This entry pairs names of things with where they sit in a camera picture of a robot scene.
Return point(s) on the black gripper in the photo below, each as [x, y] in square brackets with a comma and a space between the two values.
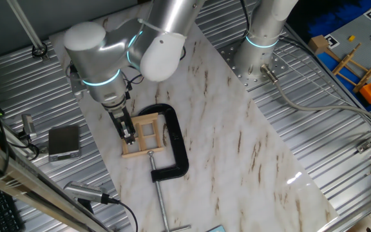
[122, 120]

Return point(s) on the tan cardboard cube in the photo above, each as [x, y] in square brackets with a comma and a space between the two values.
[317, 45]

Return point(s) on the blue base sheet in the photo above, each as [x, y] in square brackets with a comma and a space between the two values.
[325, 61]

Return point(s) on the aluminium frame bar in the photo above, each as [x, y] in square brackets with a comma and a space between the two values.
[27, 180]

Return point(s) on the small silver depth camera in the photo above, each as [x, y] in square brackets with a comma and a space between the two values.
[28, 125]

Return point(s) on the black camera stand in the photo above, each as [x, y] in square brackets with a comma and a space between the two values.
[85, 206]

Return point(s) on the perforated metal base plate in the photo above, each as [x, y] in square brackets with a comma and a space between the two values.
[253, 82]

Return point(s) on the small metal corner bracket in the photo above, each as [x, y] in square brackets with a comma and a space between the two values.
[364, 147]

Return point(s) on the grey brick baseplate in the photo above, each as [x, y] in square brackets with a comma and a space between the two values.
[362, 35]

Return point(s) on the miniature wooden sliding window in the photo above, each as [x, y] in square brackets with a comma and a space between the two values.
[147, 152]

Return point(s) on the silver digital scale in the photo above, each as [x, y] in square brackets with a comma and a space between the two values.
[63, 140]

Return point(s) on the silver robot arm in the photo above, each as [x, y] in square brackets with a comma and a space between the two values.
[101, 58]

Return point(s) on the blue foam sheet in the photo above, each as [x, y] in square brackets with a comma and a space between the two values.
[340, 16]

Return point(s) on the black C-clamp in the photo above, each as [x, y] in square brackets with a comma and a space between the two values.
[176, 129]

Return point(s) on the large silver depth camera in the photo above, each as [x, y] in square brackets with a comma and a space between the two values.
[82, 190]

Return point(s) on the miniature wooden rack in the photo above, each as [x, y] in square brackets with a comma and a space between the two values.
[340, 65]

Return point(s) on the yellow toy brick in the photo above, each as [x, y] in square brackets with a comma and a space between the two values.
[351, 38]

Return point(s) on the white marble pattern board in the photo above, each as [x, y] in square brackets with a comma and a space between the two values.
[221, 161]

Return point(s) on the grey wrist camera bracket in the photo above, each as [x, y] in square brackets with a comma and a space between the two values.
[76, 87]

